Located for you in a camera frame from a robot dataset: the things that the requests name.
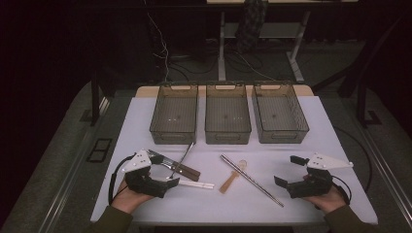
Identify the person's right hand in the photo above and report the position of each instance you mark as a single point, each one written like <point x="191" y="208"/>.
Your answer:
<point x="328" y="201"/>

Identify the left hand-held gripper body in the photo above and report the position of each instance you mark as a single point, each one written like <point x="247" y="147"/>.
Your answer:
<point x="137" y="161"/>

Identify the metal chopstick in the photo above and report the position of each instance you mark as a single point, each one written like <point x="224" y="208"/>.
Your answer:
<point x="253" y="180"/>

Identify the dark plaid cloth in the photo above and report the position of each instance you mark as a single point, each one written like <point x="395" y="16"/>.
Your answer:
<point x="251" y="26"/>

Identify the desk with white legs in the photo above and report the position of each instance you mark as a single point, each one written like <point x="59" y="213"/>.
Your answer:
<point x="222" y="48"/>

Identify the smoky clear plastic bin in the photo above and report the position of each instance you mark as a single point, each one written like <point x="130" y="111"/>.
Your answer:
<point x="175" y="113"/>
<point x="227" y="113"/>
<point x="278" y="113"/>

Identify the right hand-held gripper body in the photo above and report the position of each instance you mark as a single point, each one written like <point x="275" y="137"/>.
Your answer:
<point x="319" y="181"/>

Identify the black metal stand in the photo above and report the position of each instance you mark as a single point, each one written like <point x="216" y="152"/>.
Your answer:
<point x="361" y="106"/>
<point x="95" y="103"/>

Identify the person's left hand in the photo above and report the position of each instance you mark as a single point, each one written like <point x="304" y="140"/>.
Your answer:
<point x="128" y="199"/>

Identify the metal rail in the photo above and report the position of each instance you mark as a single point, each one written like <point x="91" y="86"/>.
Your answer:
<point x="387" y="174"/>
<point x="73" y="181"/>

